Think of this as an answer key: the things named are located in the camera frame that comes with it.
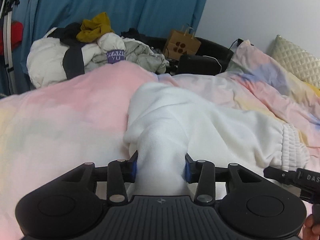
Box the brown paper shopping bag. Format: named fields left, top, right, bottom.
left=163, top=27, right=201, bottom=60

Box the mustard yellow garment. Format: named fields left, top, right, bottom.
left=76, top=12, right=114, bottom=43

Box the black bedside sofa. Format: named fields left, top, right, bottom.
left=121, top=28, right=245, bottom=76

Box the blue curtain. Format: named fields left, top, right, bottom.
left=12, top=0, right=206, bottom=94

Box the grey crumpled garment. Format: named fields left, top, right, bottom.
left=84, top=33, right=169, bottom=74

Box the black garment on pile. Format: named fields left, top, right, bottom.
left=48, top=22, right=85, bottom=47

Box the cream quilted headboard cushion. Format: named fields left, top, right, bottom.
left=271, top=35, right=319, bottom=89

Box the red garment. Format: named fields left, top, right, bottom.
left=0, top=21, right=23, bottom=55

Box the pastel tie-dye duvet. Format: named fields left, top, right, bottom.
left=1, top=41, right=319, bottom=239

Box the person right hand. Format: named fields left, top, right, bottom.
left=302, top=215, right=320, bottom=240

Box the white hooded sweatshirt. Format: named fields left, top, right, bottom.
left=123, top=83, right=310, bottom=196

